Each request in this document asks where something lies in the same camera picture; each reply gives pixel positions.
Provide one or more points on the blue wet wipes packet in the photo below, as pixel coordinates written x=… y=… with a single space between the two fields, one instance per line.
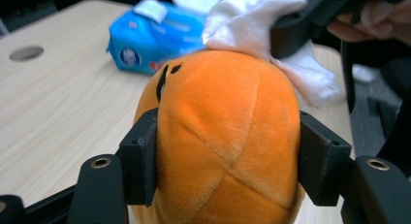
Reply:
x=145 y=39

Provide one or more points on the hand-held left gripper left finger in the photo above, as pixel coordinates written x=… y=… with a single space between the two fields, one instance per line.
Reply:
x=140 y=159

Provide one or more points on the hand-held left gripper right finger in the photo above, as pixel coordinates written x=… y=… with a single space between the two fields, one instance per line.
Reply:
x=323 y=162

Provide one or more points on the orange plush toy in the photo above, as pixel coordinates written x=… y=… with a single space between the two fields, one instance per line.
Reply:
x=226 y=127

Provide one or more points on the white wet wipe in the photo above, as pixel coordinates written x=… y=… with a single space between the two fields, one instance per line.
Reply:
x=245 y=20

